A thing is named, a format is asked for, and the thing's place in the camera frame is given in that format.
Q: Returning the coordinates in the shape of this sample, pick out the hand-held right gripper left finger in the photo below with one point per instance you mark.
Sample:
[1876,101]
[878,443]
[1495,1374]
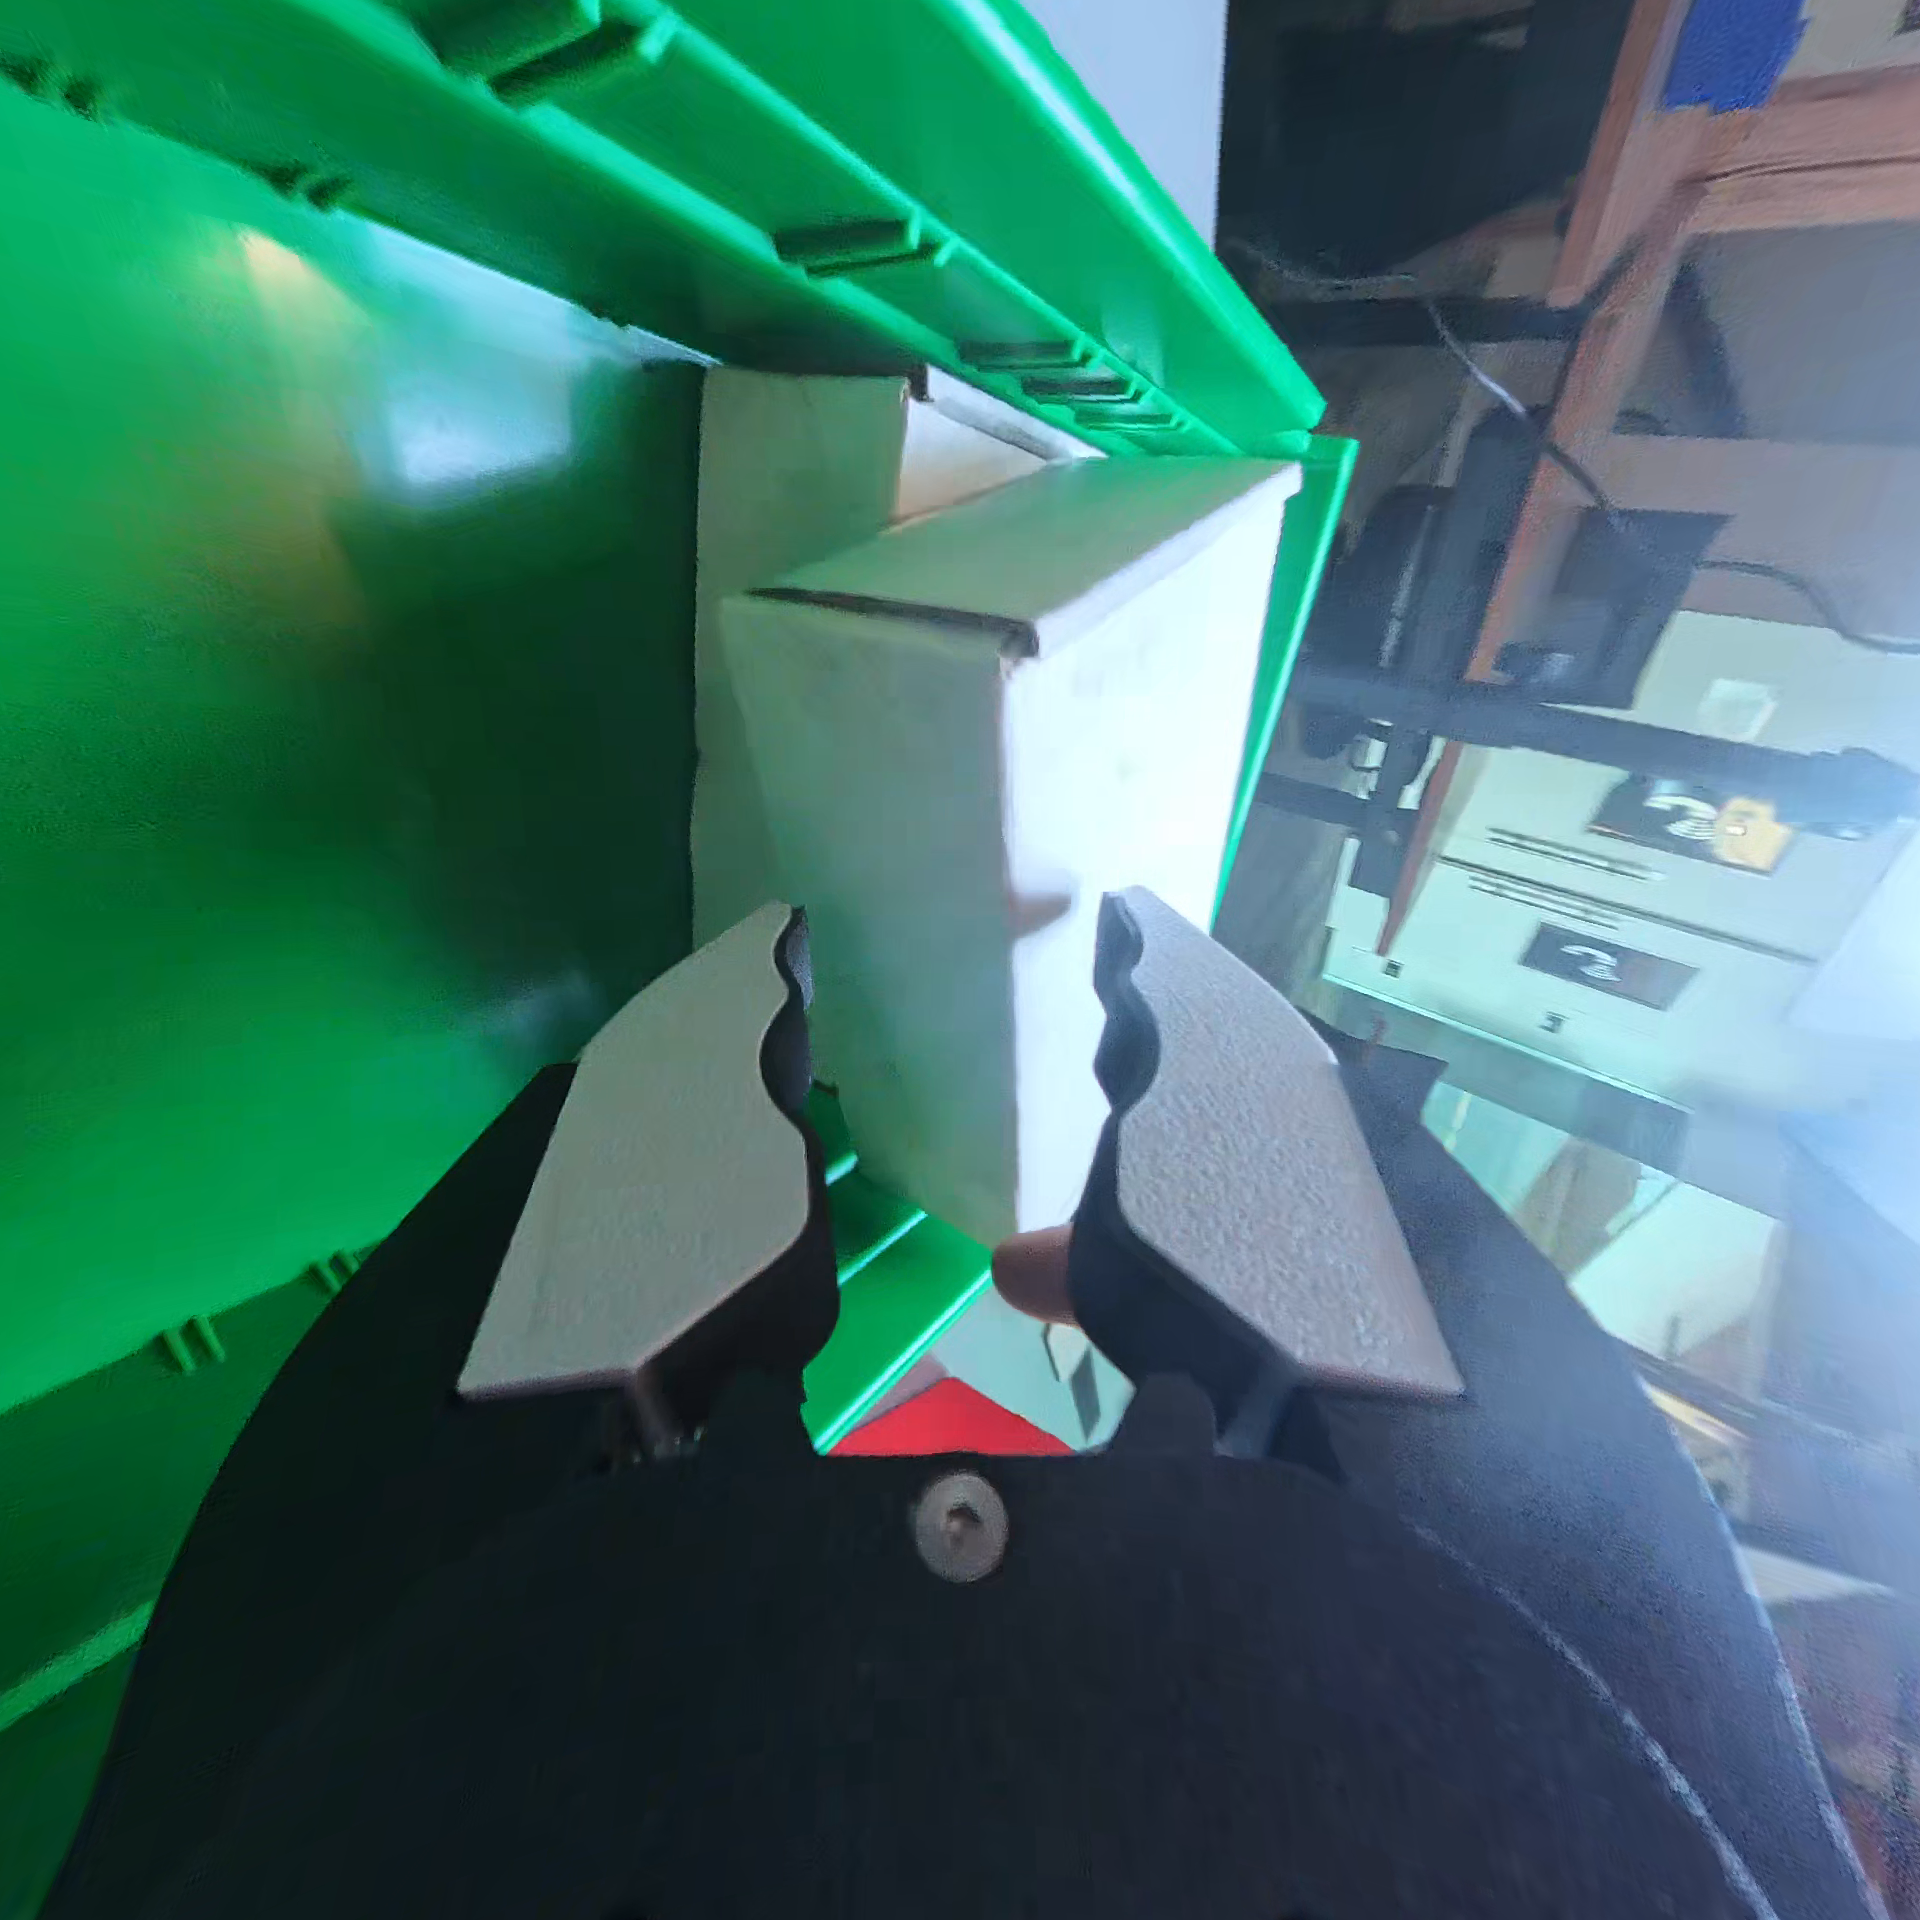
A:
[661,1185]

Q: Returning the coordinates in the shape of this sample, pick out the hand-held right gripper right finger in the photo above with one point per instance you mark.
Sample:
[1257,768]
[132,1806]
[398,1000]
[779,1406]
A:
[1261,1185]

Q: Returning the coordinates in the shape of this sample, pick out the white cardboard box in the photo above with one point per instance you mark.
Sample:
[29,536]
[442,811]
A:
[1112,750]

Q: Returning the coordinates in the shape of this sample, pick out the green plastic bin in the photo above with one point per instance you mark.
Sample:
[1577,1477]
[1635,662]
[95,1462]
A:
[300,750]

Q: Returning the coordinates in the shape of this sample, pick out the person's right hand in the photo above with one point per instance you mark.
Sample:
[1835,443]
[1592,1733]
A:
[1039,1275]

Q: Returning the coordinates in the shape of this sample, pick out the red plastic bin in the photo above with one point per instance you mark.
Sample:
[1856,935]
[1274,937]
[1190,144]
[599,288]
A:
[945,1424]

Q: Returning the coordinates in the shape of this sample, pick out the white sign board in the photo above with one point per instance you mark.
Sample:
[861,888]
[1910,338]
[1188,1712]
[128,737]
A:
[1515,884]

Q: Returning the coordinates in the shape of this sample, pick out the blue tape piece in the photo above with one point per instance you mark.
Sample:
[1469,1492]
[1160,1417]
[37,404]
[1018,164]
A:
[1727,52]

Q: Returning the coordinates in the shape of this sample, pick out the wooden post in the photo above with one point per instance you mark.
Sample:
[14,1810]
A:
[1605,299]

